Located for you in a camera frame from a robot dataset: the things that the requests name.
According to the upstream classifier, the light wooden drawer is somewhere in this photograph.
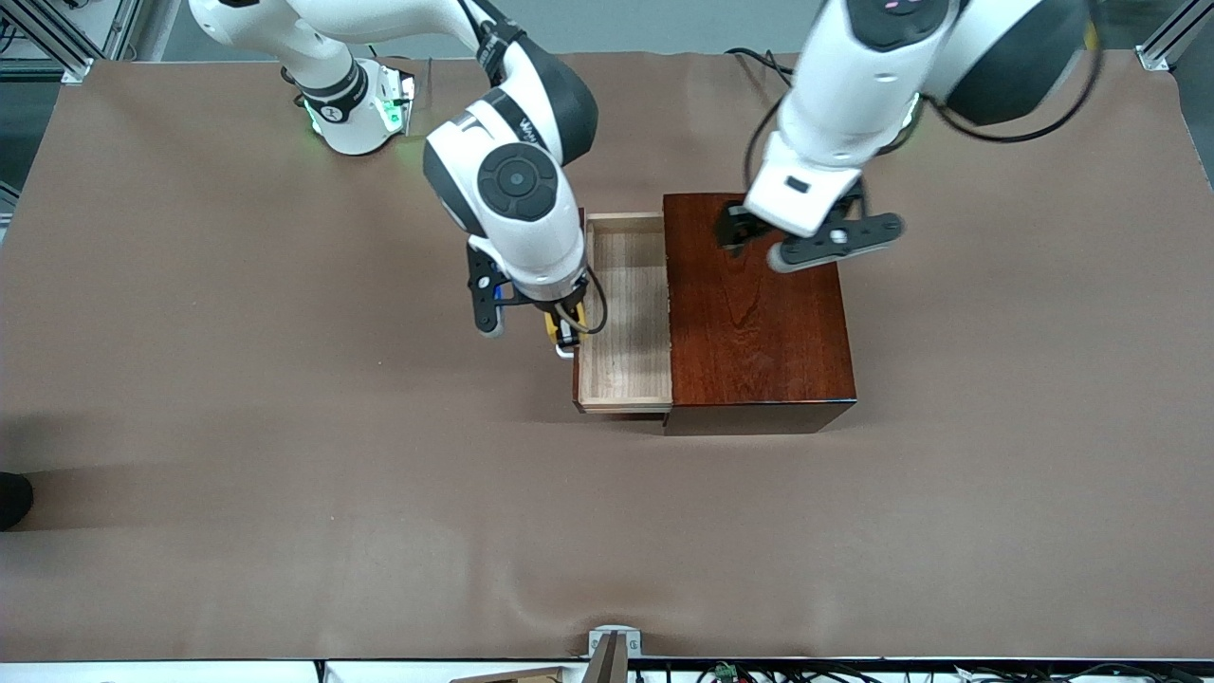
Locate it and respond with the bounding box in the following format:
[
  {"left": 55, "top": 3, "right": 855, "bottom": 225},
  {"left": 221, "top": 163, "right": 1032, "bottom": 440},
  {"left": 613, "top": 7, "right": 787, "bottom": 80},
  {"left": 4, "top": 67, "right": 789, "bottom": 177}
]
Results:
[{"left": 572, "top": 212, "right": 675, "bottom": 415}]

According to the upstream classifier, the dark red wooden cabinet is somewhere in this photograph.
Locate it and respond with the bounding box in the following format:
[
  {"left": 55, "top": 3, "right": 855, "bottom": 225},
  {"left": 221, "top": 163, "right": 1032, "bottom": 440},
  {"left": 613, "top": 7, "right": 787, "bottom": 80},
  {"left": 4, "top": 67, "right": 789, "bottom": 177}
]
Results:
[{"left": 662, "top": 191, "right": 858, "bottom": 436}]

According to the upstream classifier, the brown table cover mat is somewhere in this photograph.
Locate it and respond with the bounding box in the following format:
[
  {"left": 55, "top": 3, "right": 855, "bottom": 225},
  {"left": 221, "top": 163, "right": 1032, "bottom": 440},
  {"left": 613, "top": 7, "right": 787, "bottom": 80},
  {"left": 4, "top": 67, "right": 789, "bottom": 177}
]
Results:
[{"left": 0, "top": 52, "right": 1214, "bottom": 662}]

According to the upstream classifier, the grey brown upright bar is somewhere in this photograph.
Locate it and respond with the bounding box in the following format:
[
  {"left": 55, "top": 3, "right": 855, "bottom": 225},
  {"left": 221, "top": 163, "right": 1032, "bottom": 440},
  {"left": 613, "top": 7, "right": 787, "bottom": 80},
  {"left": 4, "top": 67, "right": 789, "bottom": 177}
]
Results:
[{"left": 583, "top": 632, "right": 629, "bottom": 683}]

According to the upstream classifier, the light wooden board piece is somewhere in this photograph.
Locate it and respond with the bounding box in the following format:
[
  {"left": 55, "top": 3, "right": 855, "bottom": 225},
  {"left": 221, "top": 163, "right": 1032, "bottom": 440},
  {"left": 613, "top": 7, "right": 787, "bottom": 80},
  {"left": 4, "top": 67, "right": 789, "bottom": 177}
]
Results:
[{"left": 451, "top": 666, "right": 570, "bottom": 683}]

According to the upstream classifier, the black round foam object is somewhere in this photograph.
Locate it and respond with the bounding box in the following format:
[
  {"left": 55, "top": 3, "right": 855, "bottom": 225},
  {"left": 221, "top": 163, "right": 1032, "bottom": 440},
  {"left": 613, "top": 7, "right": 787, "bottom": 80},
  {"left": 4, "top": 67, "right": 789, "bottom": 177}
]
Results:
[{"left": 0, "top": 471, "right": 35, "bottom": 532}]

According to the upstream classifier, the black left base cable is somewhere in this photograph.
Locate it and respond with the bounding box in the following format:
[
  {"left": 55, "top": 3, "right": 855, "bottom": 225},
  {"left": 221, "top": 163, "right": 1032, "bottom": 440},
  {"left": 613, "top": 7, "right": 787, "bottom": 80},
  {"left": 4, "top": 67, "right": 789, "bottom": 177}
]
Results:
[{"left": 726, "top": 46, "right": 807, "bottom": 96}]

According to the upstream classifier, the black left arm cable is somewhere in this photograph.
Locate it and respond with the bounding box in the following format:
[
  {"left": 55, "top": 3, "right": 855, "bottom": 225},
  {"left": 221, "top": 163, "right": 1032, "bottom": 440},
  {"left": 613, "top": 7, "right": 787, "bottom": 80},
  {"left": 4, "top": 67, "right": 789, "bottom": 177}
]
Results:
[{"left": 743, "top": 0, "right": 1109, "bottom": 205}]

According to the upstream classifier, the grey metal bracket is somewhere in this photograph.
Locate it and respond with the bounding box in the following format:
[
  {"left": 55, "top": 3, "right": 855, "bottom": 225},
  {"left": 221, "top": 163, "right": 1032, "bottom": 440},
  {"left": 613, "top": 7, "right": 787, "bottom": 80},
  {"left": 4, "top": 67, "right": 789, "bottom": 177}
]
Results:
[{"left": 587, "top": 625, "right": 644, "bottom": 660}]

